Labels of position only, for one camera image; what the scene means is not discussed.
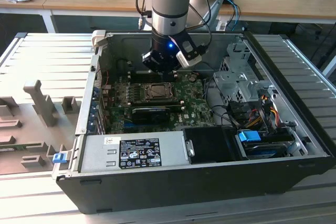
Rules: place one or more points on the silver green CPU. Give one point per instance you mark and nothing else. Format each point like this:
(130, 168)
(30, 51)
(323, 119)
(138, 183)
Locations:
(159, 90)

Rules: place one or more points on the CPU socket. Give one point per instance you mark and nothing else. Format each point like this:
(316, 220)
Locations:
(175, 95)

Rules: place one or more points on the blue expansion slot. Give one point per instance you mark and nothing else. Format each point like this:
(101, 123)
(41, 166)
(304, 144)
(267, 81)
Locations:
(127, 123)

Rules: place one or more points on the silver coin battery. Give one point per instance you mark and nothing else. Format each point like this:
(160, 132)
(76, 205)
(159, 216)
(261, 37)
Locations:
(191, 78)

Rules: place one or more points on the black graphics card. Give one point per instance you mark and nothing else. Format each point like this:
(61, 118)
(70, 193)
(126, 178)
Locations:
(151, 116)

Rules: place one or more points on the green motherboard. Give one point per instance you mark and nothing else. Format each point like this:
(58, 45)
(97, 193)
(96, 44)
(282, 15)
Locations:
(194, 108)

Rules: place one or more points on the silver metal disk bay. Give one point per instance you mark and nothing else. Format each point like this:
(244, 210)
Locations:
(236, 79)

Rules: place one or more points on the black label sticker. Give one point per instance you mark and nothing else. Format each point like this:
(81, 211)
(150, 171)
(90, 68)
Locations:
(139, 153)

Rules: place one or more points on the silver power supply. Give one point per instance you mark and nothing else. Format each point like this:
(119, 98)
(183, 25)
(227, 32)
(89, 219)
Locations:
(97, 155)

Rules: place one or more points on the hard disk in blue carrier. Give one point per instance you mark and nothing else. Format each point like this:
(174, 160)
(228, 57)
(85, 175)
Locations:
(248, 137)

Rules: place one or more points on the black PC case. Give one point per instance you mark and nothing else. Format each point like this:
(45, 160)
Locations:
(157, 190)

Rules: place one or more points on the blue case latch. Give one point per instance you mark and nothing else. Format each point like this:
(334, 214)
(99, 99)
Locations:
(59, 158)

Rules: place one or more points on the grey parts rack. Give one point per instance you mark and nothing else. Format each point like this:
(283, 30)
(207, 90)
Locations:
(31, 129)

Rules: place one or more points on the green RAM stick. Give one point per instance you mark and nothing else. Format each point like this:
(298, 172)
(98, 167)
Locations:
(21, 146)

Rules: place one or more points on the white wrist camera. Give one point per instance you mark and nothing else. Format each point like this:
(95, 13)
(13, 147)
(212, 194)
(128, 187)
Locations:
(187, 53)

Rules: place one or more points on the black plastic duct cover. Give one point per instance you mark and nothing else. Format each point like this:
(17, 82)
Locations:
(210, 145)

